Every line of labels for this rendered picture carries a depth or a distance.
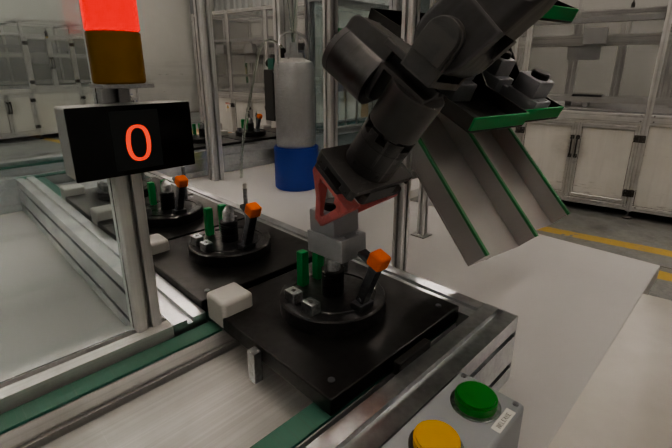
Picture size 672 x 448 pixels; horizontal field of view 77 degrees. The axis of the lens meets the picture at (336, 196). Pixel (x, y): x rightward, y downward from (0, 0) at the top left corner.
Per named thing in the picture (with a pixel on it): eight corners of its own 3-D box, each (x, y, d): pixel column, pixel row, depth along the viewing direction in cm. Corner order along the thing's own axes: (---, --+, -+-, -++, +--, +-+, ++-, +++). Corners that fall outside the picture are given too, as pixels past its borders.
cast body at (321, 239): (366, 254, 54) (366, 201, 52) (342, 265, 51) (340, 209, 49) (322, 237, 60) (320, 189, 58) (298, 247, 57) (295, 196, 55)
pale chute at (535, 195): (551, 224, 81) (570, 213, 78) (510, 239, 74) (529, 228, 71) (475, 110, 91) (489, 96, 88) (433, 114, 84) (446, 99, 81)
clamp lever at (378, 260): (373, 302, 53) (393, 257, 49) (362, 308, 51) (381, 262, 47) (353, 283, 55) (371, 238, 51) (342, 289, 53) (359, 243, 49)
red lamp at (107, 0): (148, 31, 42) (141, -24, 41) (93, 28, 39) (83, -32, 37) (129, 33, 46) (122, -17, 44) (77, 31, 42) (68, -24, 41)
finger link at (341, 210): (290, 205, 52) (320, 151, 46) (332, 193, 57) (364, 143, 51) (320, 249, 50) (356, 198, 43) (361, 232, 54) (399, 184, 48)
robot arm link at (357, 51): (470, 30, 33) (495, 43, 40) (371, -50, 36) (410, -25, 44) (380, 144, 39) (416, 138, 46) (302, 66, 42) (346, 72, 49)
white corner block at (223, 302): (255, 318, 58) (253, 291, 56) (225, 332, 55) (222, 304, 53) (236, 305, 61) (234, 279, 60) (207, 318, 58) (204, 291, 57)
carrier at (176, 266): (328, 260, 75) (327, 192, 71) (202, 314, 59) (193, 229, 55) (250, 225, 91) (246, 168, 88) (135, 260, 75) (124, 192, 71)
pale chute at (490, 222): (518, 246, 71) (539, 235, 68) (467, 267, 64) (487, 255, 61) (437, 116, 81) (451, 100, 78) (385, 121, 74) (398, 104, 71)
